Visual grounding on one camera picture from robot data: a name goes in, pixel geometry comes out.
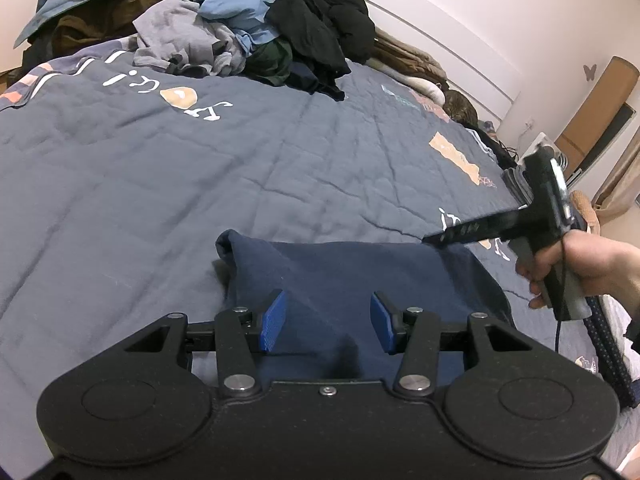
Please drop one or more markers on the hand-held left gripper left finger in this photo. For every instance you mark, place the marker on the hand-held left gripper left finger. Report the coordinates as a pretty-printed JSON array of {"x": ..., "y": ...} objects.
[{"x": 272, "y": 322}]

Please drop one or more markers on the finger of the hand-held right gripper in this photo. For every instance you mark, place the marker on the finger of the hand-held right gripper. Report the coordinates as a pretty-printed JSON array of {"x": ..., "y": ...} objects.
[{"x": 475, "y": 230}]

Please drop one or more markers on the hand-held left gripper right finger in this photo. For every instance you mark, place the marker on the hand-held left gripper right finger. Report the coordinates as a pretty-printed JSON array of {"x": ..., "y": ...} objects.
[{"x": 385, "y": 322}]

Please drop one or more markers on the navy blue t-shirt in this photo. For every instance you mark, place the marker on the navy blue t-shirt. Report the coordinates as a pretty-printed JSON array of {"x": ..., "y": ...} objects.
[{"x": 325, "y": 270}]

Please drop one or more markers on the person's right hand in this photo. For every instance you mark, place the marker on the person's right hand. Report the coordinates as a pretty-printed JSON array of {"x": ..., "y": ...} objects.
[{"x": 605, "y": 270}]

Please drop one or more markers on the grey folded pants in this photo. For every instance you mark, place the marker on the grey folded pants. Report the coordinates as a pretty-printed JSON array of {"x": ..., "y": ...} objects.
[{"x": 512, "y": 185}]

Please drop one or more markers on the tan plush toy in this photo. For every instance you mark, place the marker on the tan plush toy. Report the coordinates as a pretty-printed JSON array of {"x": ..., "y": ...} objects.
[{"x": 585, "y": 210}]

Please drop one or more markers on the white fan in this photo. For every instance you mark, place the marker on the white fan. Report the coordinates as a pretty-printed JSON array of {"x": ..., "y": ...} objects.
[{"x": 537, "y": 142}]

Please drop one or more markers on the beige curtain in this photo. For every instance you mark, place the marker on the beige curtain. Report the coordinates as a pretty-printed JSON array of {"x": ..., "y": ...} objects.
[{"x": 620, "y": 180}]

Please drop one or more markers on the black board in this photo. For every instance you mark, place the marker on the black board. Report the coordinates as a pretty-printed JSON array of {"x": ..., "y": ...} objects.
[{"x": 607, "y": 140}]

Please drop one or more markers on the tall brown cardboard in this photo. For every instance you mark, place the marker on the tall brown cardboard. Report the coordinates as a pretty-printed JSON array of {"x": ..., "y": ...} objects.
[{"x": 600, "y": 105}]

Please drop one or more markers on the camouflage garment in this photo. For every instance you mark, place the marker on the camouflage garment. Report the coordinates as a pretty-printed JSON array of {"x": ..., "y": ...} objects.
[{"x": 460, "y": 107}]

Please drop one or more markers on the white pillow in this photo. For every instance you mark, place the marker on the white pillow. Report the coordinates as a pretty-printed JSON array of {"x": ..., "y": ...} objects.
[{"x": 622, "y": 320}]

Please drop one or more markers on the white rolled cloth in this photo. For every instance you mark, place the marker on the white rolled cloth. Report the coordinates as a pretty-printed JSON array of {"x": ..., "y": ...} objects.
[{"x": 425, "y": 89}]

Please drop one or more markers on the navy dotted blanket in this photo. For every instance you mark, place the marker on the navy dotted blanket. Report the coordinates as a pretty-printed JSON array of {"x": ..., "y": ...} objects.
[{"x": 612, "y": 360}]

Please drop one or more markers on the grey printed quilt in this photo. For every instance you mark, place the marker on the grey printed quilt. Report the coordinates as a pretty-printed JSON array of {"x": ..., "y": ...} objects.
[{"x": 200, "y": 160}]

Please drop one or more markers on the olive brown coat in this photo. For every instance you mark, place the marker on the olive brown coat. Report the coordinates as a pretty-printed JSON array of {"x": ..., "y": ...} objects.
[{"x": 405, "y": 57}]

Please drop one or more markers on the brown folded blankets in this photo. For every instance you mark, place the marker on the brown folded blankets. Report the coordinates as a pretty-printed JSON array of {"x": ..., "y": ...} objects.
[{"x": 450, "y": 35}]

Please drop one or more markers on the dark navy garment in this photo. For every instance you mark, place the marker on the dark navy garment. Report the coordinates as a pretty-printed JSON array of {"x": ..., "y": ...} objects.
[{"x": 302, "y": 79}]

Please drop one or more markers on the dark green garment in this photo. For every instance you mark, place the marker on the dark green garment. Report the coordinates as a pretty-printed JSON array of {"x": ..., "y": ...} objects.
[{"x": 270, "y": 62}]

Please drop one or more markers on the black garment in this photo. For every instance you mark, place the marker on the black garment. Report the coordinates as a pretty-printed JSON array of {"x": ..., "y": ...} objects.
[{"x": 305, "y": 30}]

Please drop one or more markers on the grey sweatshirt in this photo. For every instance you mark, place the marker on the grey sweatshirt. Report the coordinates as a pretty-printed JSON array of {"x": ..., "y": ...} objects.
[{"x": 175, "y": 35}]

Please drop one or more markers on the light blue shirt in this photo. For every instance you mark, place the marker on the light blue shirt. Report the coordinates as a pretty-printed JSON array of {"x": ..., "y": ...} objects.
[{"x": 235, "y": 10}]

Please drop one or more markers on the white wall socket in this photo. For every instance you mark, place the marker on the white wall socket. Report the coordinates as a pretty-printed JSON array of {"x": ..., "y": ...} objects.
[{"x": 528, "y": 123}]

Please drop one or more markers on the butterfly wall sticker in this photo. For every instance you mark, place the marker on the butterfly wall sticker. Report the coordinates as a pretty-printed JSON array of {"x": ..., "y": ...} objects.
[{"x": 590, "y": 71}]

